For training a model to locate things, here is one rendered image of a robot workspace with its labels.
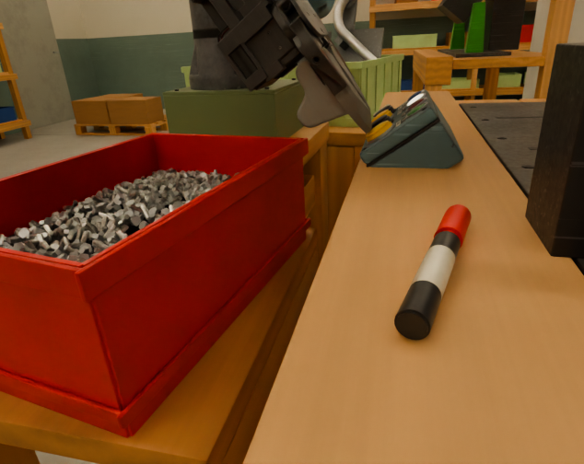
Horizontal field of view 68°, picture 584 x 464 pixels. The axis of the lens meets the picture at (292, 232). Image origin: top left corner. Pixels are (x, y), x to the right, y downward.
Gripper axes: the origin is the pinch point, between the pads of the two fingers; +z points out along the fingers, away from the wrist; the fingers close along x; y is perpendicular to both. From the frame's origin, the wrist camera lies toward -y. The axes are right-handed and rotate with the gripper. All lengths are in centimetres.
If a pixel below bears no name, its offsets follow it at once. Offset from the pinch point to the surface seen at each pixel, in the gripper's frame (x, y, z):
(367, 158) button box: 2.2, 1.9, 3.2
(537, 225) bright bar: 16.8, -7.3, 9.9
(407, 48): -648, 2, 10
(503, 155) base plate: -3.2, -8.4, 11.4
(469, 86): -656, -40, 106
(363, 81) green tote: -79, 8, -1
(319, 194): -46, 25, 12
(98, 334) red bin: 28.2, 13.7, -1.3
